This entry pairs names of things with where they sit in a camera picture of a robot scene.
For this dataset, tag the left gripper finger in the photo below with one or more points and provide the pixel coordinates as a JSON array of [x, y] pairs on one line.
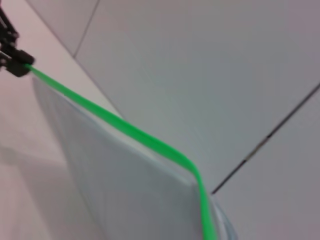
[[22, 56], [17, 70]]

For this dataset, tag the clear green-zip document bag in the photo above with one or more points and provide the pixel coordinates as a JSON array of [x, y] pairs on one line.
[[125, 187]]

